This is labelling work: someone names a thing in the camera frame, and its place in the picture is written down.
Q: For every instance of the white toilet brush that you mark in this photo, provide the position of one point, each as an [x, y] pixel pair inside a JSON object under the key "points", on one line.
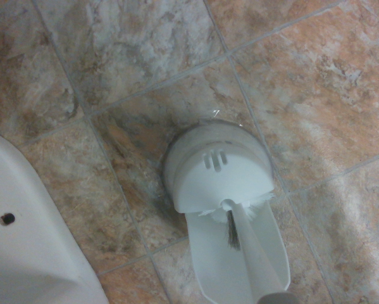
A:
{"points": [[255, 259]]}

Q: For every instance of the white toilet brush holder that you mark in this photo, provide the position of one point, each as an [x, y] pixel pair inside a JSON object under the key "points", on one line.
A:
{"points": [[214, 177]]}

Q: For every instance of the white toilet bowl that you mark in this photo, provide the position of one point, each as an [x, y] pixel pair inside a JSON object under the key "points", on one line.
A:
{"points": [[24, 237]]}

